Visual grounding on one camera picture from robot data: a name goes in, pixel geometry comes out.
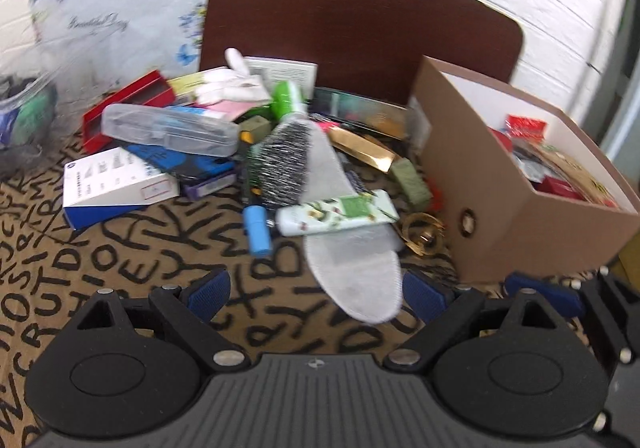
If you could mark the letter printed blanket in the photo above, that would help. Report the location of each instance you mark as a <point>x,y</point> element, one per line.
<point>150,248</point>

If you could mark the white printed box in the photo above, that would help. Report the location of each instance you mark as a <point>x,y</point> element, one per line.
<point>292,71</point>

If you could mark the yellow green packet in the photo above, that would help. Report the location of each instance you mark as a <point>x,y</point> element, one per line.
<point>192,82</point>

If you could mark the dark shiny flat box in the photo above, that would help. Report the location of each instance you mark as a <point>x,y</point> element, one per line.
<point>360,111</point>

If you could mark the dark brown headboard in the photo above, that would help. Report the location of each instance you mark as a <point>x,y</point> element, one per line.
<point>350,18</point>

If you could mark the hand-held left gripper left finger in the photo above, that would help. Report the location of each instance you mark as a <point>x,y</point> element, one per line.
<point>212,292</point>

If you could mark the brown cardboard box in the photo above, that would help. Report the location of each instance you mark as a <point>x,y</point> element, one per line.
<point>500,208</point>

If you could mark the small blue cylinder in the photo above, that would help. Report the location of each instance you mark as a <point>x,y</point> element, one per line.
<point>259,230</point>

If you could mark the gold foil packet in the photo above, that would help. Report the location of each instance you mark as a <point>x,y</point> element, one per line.
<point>362,151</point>

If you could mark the pale green box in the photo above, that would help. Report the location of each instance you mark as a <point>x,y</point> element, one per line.
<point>412,185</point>

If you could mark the red shiny packet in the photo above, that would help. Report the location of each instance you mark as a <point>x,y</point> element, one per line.
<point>525,127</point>

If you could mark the purple box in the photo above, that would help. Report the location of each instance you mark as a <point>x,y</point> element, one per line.
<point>207,185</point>

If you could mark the small olive box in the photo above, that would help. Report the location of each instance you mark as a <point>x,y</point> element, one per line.
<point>256,129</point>

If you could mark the grey shoe insole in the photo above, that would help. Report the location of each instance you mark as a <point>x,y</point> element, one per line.
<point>350,273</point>

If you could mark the white and blue box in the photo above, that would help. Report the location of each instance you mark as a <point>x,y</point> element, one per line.
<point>107,188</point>

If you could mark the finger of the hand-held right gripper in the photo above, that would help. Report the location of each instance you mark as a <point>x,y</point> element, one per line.
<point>542,295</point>
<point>620,290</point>

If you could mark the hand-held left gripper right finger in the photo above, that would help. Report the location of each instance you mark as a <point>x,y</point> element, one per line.
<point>424,297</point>

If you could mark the pink card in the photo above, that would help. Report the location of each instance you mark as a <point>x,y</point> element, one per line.
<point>235,109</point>

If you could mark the red open box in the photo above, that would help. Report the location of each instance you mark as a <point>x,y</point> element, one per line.
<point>125,96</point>

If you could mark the white glove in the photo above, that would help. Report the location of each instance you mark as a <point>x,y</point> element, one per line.
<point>235,83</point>

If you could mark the yellow printed packet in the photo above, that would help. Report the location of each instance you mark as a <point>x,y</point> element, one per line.
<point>575,173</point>

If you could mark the blue and black box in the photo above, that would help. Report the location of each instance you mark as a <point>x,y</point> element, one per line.
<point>200,166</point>

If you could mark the white floral cream tube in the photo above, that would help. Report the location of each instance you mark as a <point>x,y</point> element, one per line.
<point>335,215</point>

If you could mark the black bristle hairbrush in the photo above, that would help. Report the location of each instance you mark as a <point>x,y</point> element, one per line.
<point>282,163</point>

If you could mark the green bottle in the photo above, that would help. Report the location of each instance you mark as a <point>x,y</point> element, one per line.
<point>289,98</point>

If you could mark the floral plastic bag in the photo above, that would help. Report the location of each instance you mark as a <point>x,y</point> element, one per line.
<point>115,23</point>

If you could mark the clear plastic case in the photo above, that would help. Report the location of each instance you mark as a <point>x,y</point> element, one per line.
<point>170,128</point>

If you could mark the clear plastic bag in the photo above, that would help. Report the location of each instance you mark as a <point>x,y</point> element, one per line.
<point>25,118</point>

